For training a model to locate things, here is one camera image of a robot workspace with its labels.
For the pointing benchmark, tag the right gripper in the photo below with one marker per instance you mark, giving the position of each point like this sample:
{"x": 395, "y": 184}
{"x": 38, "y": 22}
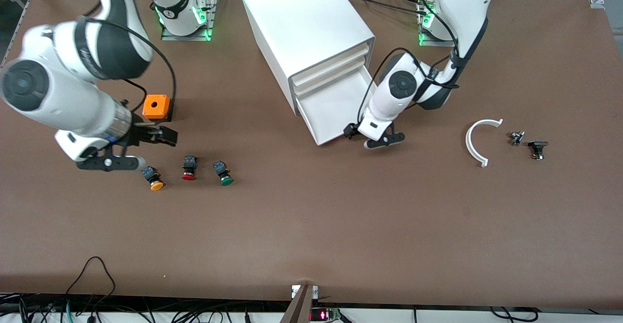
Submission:
{"x": 139, "y": 134}

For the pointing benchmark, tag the small black switch part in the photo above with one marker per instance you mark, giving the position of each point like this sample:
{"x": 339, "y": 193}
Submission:
{"x": 538, "y": 145}

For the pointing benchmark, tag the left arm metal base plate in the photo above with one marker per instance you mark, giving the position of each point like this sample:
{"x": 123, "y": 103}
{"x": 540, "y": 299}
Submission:
{"x": 428, "y": 43}

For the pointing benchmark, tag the white middle cabinet drawer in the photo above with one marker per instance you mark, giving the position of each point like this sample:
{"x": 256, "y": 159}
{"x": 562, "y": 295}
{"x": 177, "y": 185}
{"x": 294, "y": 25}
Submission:
{"x": 331, "y": 80}

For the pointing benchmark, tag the orange button enclosure box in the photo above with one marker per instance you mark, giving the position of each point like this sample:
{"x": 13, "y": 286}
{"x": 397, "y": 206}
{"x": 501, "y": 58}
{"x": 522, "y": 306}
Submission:
{"x": 155, "y": 106}

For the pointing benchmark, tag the white drawer cabinet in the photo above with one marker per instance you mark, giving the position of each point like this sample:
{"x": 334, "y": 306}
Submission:
{"x": 302, "y": 16}

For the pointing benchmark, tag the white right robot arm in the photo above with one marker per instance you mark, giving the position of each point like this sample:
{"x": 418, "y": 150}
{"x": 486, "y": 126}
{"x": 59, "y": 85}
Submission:
{"x": 63, "y": 94}

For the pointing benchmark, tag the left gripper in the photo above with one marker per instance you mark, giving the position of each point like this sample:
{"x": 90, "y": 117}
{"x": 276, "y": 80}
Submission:
{"x": 349, "y": 130}

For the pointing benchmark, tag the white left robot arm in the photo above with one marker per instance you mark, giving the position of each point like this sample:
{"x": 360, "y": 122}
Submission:
{"x": 462, "y": 7}

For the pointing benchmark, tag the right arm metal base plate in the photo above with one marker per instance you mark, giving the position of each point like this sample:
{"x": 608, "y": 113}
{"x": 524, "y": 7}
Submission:
{"x": 185, "y": 37}

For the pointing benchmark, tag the white curved plastic arc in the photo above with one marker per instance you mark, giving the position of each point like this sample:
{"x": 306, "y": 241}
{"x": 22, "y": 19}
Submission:
{"x": 468, "y": 140}

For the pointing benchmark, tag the green push button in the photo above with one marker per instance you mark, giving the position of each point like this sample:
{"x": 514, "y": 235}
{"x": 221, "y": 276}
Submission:
{"x": 223, "y": 172}

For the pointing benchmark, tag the circuit board with red light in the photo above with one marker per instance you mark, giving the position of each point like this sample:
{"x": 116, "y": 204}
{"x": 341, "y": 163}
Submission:
{"x": 323, "y": 314}

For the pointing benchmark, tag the white highest cabinet drawer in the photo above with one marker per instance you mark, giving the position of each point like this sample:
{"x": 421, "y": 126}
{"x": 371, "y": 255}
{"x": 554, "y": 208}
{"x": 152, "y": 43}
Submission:
{"x": 331, "y": 66}

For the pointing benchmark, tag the red push button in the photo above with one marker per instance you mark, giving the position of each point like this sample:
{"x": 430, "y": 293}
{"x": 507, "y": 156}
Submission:
{"x": 189, "y": 166}

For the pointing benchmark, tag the small grey metal part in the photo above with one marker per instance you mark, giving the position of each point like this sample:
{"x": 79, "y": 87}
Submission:
{"x": 516, "y": 138}

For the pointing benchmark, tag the front camera mounting beam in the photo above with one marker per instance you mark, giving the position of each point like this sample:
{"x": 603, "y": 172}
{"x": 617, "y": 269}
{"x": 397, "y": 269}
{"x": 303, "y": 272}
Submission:
{"x": 299, "y": 308}

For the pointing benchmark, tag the white lowest cabinet drawer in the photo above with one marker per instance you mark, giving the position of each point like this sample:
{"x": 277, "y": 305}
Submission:
{"x": 331, "y": 111}

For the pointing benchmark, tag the yellow push button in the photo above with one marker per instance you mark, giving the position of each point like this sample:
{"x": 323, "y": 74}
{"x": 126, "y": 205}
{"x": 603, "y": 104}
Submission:
{"x": 152, "y": 176}

